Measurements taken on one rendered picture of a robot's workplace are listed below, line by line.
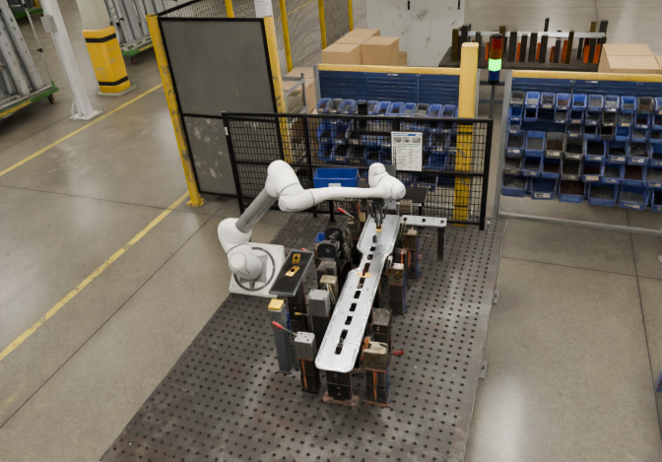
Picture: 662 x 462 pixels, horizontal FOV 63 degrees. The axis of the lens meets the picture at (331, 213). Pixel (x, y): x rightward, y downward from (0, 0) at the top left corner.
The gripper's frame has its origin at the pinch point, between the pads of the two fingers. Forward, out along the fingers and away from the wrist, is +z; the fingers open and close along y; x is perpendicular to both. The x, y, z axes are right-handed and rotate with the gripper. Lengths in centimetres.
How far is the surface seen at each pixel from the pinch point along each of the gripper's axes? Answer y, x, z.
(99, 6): -561, 518, -38
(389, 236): 7.9, -6.4, 5.4
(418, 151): 18, 54, -25
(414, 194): 16.7, 42.9, 2.3
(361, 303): 4, -71, 5
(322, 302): -13, -83, -3
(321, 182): -47, 34, -7
